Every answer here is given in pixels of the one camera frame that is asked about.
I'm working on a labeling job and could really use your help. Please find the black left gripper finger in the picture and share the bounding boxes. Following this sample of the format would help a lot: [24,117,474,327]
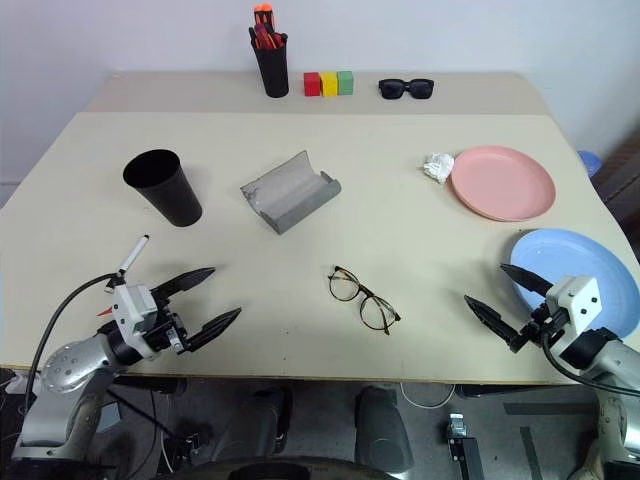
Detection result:
[187,306,243,353]
[151,267,217,302]

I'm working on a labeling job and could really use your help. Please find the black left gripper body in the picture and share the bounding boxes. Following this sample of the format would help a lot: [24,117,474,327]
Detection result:
[142,291,194,356]

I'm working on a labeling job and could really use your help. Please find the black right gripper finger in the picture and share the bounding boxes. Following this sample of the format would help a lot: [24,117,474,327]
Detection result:
[499,263,554,301]
[463,294,522,352]

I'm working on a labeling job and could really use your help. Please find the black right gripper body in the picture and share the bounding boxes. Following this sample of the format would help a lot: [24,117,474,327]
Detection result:
[509,299,570,354]

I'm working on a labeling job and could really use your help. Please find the white marker pen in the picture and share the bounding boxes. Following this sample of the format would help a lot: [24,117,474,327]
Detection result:
[117,233,152,277]

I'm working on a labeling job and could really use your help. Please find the grey glasses case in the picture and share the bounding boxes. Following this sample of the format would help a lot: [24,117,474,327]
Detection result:
[239,150,343,237]

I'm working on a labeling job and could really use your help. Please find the tortoiseshell eyeglasses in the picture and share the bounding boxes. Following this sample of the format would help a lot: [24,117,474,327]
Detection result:
[327,265,403,334]

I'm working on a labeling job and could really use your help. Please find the blue plate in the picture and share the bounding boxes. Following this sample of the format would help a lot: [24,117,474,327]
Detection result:
[508,227,637,338]

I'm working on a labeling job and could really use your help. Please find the wide black cup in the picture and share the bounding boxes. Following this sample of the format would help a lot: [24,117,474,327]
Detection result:
[122,148,204,228]

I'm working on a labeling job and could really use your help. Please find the pink plate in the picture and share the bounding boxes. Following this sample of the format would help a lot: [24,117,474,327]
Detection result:
[449,144,558,223]

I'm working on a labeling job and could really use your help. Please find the dark rounded shape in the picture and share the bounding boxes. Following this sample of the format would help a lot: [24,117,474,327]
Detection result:
[354,385,416,474]
[233,386,294,457]

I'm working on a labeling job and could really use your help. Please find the black metal clamp device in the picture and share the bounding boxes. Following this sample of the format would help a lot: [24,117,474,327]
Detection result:
[445,411,484,480]

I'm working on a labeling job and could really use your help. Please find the blue round stool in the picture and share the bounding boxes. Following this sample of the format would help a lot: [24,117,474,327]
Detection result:
[577,149,603,177]

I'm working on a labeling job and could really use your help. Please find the dark brown furniture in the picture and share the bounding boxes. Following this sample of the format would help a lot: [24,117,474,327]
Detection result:
[592,128,640,227]

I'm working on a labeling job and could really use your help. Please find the crumpled white paper ball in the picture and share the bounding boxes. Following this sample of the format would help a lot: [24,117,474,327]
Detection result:
[423,151,456,185]

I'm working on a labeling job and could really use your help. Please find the tall black pen holder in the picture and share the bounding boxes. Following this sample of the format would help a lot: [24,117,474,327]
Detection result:
[252,42,291,99]

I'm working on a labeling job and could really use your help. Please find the black sunglasses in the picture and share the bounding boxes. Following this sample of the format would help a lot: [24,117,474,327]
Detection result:
[377,77,436,102]

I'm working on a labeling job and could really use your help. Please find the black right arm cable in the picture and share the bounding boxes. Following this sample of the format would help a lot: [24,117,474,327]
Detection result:
[540,319,640,399]

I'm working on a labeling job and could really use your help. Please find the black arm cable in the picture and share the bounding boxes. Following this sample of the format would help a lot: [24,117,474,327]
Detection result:
[540,319,640,399]
[24,272,126,406]

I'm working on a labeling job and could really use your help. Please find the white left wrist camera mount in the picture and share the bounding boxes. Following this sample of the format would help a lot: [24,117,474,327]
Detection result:
[111,283,157,359]

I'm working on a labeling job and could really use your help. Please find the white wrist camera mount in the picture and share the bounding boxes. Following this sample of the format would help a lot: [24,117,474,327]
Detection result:
[545,275,602,342]
[111,283,157,359]

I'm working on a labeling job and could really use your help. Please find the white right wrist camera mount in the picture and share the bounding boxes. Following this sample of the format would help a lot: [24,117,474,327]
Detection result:
[545,275,602,342]

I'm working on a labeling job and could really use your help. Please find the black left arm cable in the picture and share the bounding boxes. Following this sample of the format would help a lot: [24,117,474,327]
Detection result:
[24,272,126,406]

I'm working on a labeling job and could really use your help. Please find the white thin cable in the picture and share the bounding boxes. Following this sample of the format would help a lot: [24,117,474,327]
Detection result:
[399,382,457,410]

